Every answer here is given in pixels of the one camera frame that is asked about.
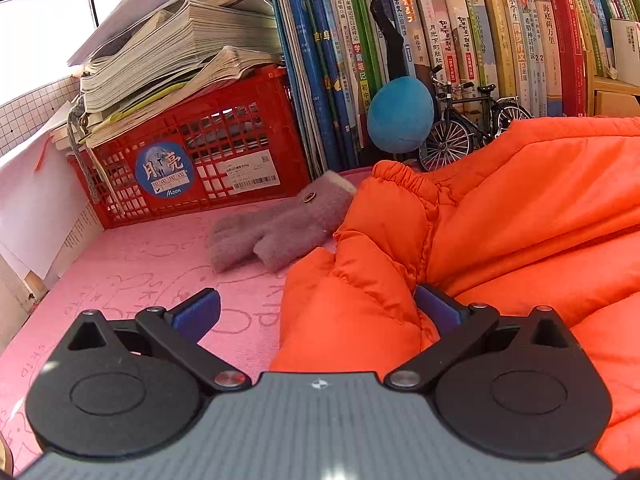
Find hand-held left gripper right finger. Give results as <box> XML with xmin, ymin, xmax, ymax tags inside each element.
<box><xmin>385</xmin><ymin>284</ymin><xmax>573</xmax><ymax>392</ymax></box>

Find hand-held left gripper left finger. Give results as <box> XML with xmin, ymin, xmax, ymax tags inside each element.
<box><xmin>67</xmin><ymin>287</ymin><xmax>251</xmax><ymax>393</ymax></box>

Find orange down jacket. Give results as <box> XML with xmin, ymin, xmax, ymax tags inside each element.
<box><xmin>270</xmin><ymin>116</ymin><xmax>640</xmax><ymax>473</ymax></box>

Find grey knitted glove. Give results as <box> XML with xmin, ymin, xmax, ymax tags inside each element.
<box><xmin>207</xmin><ymin>170</ymin><xmax>357</xmax><ymax>274</ymax></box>

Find red plastic crate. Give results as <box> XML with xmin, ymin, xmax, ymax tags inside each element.
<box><xmin>67</xmin><ymin>64</ymin><xmax>313</xmax><ymax>231</ymax></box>

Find miniature bicycle model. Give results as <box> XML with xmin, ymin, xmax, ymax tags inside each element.
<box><xmin>417</xmin><ymin>65</ymin><xmax>535</xmax><ymax>172</ymax></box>

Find white paper sheets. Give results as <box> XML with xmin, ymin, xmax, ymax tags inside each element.
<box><xmin>0</xmin><ymin>102</ymin><xmax>106</xmax><ymax>281</ymax></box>

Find blue plush ball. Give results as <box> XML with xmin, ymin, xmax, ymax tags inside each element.
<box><xmin>366</xmin><ymin>76</ymin><xmax>435</xmax><ymax>153</ymax></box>

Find grid-lined board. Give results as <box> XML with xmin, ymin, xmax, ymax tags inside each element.
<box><xmin>0</xmin><ymin>75</ymin><xmax>81</xmax><ymax>158</ymax></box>

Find stack of paper booklets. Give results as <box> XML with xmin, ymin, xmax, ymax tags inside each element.
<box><xmin>52</xmin><ymin>0</ymin><xmax>286</xmax><ymax>148</ymax></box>

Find wooden desk shelf with drawers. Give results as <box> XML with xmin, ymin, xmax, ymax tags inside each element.
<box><xmin>592</xmin><ymin>75</ymin><xmax>640</xmax><ymax>118</ymax></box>

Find row of books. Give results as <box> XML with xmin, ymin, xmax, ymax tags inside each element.
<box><xmin>265</xmin><ymin>0</ymin><xmax>640</xmax><ymax>171</ymax></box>

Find grey braided cord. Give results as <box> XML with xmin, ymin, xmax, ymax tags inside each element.
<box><xmin>67</xmin><ymin>95</ymin><xmax>102</xmax><ymax>202</ymax></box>

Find black strap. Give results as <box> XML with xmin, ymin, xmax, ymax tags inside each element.
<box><xmin>367</xmin><ymin>0</ymin><xmax>416</xmax><ymax>82</ymax></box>

